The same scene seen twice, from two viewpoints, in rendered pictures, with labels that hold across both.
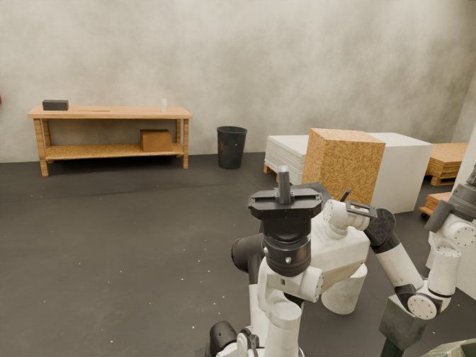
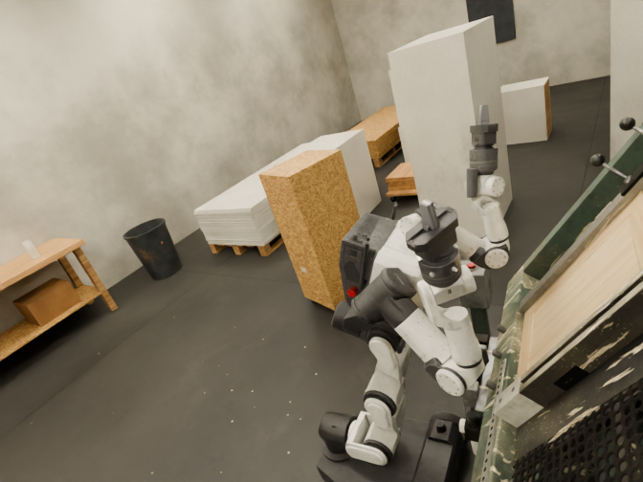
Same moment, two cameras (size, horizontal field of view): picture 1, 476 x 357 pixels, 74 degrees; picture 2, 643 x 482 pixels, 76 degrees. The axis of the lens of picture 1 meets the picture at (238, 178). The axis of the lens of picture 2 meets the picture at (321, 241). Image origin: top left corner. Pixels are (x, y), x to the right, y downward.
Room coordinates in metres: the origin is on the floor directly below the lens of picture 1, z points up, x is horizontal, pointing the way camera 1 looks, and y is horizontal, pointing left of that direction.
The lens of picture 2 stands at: (-0.08, 0.43, 1.96)
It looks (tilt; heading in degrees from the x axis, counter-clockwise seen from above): 25 degrees down; 335
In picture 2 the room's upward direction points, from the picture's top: 19 degrees counter-clockwise
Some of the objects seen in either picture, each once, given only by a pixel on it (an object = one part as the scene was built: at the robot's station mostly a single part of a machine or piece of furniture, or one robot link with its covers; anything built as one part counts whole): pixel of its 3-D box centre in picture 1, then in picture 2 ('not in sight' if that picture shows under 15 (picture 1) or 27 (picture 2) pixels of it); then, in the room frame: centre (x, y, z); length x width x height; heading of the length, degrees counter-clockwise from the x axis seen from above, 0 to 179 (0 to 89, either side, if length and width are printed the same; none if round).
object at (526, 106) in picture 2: not in sight; (523, 112); (3.47, -4.76, 0.36); 0.58 x 0.45 x 0.72; 24
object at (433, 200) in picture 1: (452, 212); (412, 181); (3.70, -2.80, 0.15); 0.61 x 0.51 x 0.31; 114
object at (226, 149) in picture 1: (230, 147); (156, 250); (5.24, 0.17, 0.33); 0.52 x 0.52 x 0.65
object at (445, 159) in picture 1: (459, 161); (382, 133); (6.00, -4.30, 0.22); 2.46 x 1.04 x 0.44; 114
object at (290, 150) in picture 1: (343, 160); (287, 190); (5.10, -1.75, 0.31); 2.46 x 1.04 x 0.63; 114
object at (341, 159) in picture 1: (332, 200); (322, 234); (2.67, -0.89, 0.63); 0.50 x 0.42 x 1.25; 97
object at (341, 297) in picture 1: (344, 278); not in sight; (2.05, -0.91, 0.24); 0.32 x 0.30 x 0.47; 114
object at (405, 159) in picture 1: (377, 173); (331, 184); (4.06, -1.88, 0.48); 1.00 x 0.64 x 0.95; 114
